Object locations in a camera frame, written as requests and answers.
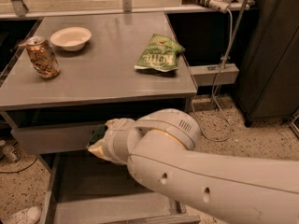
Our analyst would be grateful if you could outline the open grey middle drawer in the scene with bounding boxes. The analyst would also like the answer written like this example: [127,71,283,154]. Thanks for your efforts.
[40,155,200,224]

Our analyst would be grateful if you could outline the green chip bag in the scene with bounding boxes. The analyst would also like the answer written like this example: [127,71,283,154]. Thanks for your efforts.
[135,34,185,72]

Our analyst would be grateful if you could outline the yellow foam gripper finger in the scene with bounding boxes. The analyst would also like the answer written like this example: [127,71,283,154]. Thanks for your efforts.
[88,140,107,160]

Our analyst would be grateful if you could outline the white shoe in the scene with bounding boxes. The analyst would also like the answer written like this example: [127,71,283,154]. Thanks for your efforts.
[2,206,41,224]

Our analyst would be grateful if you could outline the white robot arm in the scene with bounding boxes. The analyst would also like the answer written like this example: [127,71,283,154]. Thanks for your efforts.
[88,109,299,224]

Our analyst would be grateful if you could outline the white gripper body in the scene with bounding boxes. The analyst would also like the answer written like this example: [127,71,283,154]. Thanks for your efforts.
[102,119,135,164]

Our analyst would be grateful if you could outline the white power cable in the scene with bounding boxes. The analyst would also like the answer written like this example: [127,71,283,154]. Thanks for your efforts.
[190,7,234,143]

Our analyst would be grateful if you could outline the white bowl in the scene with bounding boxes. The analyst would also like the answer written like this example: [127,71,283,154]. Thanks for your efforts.
[50,27,92,51]

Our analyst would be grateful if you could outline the grey drawer cabinet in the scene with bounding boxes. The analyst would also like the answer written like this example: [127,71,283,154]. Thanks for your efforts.
[0,12,202,224]

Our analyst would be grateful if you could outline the gold soda can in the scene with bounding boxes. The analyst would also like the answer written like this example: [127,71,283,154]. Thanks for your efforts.
[26,35,60,78]

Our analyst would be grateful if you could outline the grey top drawer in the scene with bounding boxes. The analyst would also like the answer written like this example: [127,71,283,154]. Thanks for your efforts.
[10,114,192,155]

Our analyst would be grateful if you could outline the small can on floor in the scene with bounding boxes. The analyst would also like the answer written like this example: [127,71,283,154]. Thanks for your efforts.
[3,145,20,162]

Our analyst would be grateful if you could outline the white power strip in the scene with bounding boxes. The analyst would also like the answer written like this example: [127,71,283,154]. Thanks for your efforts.
[181,0,231,14]

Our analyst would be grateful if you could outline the black floor cable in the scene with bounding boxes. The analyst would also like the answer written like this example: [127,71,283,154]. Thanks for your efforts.
[0,157,38,175]

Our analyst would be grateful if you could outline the dark cabinet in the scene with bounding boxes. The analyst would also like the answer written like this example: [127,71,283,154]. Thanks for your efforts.
[235,0,299,127]

